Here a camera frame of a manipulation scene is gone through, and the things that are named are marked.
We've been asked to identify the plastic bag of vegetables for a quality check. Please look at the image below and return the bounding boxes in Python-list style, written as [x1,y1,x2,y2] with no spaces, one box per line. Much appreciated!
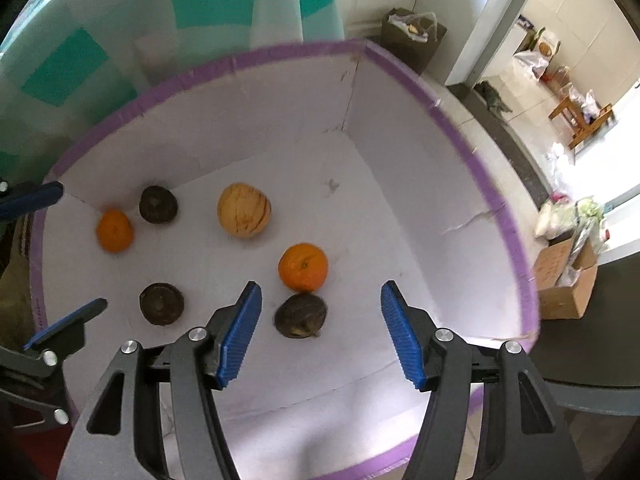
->
[535,195,608,256]

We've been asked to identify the dark water chestnut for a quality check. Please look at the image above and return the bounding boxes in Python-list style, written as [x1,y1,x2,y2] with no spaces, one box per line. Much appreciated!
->
[139,282,186,327]
[274,292,329,339]
[138,185,179,224]

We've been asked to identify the wooden stool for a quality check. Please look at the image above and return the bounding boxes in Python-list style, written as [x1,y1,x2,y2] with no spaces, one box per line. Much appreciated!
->
[548,94,615,150]

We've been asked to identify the orange tangerine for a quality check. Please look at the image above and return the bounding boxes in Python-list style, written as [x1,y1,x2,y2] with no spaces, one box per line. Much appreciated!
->
[278,242,329,292]
[96,209,135,254]

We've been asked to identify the yellow striped pepino melon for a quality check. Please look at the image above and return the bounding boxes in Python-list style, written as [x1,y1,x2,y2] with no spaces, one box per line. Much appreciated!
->
[217,182,272,237]

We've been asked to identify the dark round table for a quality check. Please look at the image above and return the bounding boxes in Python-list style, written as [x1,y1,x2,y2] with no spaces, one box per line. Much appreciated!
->
[537,255,640,417]

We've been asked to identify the white box with purple rim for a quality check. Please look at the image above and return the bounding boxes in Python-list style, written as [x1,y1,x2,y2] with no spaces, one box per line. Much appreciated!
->
[29,37,542,480]

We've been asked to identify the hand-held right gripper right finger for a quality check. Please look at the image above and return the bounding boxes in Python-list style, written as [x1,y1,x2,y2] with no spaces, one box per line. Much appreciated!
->
[380,280,586,480]

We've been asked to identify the dark cloth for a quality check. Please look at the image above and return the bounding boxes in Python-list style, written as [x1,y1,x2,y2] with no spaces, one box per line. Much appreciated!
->
[474,81,513,113]

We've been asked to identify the brown cardboard box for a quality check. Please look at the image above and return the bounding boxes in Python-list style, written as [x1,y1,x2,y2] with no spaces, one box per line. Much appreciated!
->
[531,237,599,320]

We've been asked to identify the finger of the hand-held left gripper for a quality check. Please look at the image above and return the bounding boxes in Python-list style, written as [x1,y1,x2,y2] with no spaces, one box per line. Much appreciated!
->
[0,181,65,221]
[0,298,108,431]

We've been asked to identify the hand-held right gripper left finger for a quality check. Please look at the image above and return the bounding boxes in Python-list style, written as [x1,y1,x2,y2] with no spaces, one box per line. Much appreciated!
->
[56,281,263,480]

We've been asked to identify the white plastic bag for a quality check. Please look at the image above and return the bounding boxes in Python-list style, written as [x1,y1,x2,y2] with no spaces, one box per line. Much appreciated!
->
[512,50,551,81]
[389,11,438,41]

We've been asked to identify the teal checked tablecloth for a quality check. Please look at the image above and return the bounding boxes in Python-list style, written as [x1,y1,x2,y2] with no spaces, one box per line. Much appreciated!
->
[0,0,346,196]

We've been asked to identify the brown paper bag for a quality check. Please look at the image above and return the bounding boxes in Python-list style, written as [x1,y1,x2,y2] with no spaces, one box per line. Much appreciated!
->
[381,7,447,75]

